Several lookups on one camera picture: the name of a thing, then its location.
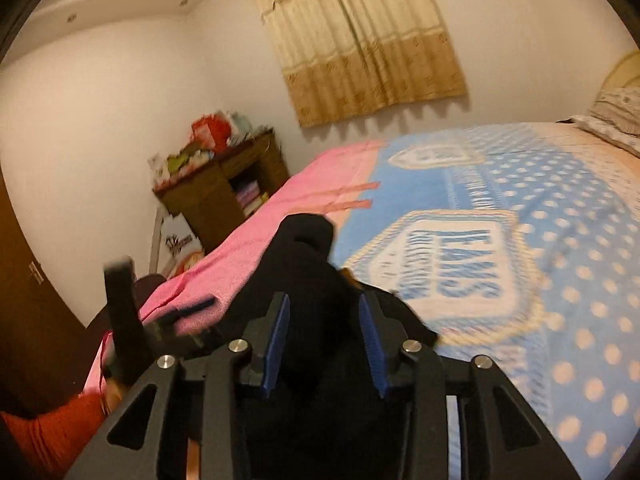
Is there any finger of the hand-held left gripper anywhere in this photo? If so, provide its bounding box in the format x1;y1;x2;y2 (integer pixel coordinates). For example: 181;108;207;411
147;296;218;358

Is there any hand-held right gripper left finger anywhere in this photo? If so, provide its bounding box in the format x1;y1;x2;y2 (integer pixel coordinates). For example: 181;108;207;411
65;292;292;480

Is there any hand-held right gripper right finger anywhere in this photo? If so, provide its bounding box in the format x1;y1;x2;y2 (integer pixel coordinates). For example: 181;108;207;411
358;291;581;480

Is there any black hoodie with brown hood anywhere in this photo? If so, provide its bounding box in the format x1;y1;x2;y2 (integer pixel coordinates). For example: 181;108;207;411
215;214;442;480

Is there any person's left forearm red sleeve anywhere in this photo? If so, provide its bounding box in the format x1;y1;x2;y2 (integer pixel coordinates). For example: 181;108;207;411
0;391;121;480

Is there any white printed bag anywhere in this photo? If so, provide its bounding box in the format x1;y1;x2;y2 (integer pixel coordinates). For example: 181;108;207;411
150;207;206;281

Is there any dark wooden door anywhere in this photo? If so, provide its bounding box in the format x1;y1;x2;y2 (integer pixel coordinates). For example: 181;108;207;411
0;172;103;418

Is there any pink bed sheet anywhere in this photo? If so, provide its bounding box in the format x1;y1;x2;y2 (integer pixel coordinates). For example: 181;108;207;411
82;140;387;396

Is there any brown wooden desk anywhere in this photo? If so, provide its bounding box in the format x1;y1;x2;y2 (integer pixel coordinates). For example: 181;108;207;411
154;129;292;257

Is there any stack of folded cloths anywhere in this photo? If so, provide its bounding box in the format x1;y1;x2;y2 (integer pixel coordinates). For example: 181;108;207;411
234;181;268;218

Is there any white card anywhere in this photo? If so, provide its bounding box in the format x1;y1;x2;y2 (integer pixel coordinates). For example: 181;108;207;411
147;152;173;183

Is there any blue printed blanket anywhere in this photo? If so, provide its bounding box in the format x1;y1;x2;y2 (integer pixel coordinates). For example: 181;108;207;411
327;120;640;480

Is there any red gift box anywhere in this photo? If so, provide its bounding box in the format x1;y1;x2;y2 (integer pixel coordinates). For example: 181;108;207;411
191;114;232;153

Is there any pale blue bag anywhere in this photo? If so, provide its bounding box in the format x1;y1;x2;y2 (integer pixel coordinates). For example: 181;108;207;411
227;111;253;141

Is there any beige patterned curtain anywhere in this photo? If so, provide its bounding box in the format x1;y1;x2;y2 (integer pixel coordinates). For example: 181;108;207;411
247;0;472;129

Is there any patterned pillow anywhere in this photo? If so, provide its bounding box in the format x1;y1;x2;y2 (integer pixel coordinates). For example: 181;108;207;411
570;87;640;157

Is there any beige headboard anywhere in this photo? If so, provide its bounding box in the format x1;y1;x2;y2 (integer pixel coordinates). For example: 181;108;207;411
599;50;640;97

